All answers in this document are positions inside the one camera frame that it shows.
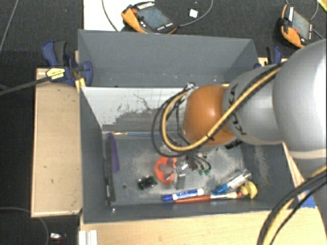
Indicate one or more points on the blue and silver tool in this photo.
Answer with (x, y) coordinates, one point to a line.
(233, 182)

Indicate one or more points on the green and black toy car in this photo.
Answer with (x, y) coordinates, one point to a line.
(146, 182)

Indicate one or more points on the blue and white marker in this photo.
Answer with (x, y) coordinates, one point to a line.
(184, 195)

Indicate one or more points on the thin blue rod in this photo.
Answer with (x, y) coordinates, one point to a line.
(138, 134)

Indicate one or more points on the grey metal bin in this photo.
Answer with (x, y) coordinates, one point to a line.
(158, 60)

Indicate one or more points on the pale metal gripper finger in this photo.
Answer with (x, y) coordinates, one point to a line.
(180, 181)
(182, 166)

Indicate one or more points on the pale wood flat board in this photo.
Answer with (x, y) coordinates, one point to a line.
(57, 147)

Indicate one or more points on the black cylinder on white bracket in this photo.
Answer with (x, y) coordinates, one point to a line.
(233, 145)

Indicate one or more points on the yellow toy duck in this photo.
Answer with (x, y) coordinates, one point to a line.
(250, 189)

